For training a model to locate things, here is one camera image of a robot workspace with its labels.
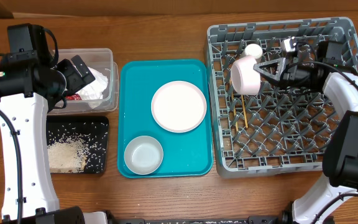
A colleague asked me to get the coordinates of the red snack wrapper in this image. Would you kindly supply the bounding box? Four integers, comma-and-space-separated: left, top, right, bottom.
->
65, 94, 81, 101

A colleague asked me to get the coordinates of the white napkin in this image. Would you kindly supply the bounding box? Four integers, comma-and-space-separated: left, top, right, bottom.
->
76, 67, 108, 109

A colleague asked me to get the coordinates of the cream paper cup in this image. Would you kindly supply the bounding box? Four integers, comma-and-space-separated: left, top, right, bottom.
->
240, 44, 263, 63

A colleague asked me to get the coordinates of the small pink bowl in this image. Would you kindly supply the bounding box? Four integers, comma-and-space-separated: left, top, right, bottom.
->
231, 55, 260, 95

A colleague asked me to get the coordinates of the wooden chopstick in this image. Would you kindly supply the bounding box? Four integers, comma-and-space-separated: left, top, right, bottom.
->
229, 80, 239, 133
241, 95, 249, 128

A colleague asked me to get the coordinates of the pile of white rice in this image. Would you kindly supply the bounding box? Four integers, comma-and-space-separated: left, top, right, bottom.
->
47, 139, 89, 174

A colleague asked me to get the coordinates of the grey bowl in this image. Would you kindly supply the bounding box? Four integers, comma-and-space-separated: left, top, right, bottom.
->
124, 136, 163, 175

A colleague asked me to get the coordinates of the large pink plate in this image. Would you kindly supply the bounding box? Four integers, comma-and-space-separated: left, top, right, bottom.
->
151, 80, 207, 133

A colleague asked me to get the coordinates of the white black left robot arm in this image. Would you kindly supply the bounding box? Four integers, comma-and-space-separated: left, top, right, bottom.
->
0, 50, 70, 223

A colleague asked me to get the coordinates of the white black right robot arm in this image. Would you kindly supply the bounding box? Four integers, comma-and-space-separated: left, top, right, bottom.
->
252, 39, 358, 223

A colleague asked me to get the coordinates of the grey dishwasher rack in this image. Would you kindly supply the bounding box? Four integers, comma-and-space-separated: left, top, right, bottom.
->
206, 17, 358, 178

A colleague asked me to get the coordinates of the clear plastic bin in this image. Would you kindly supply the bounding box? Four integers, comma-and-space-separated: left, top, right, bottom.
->
49, 48, 119, 115

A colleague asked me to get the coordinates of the black rectangular tray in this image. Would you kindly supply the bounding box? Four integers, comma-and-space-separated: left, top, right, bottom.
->
47, 116, 109, 174

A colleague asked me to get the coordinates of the teal serving tray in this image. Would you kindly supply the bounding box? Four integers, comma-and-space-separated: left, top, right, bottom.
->
117, 59, 213, 179

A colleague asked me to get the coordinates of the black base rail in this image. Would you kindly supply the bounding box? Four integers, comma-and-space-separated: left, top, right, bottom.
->
106, 210, 283, 224

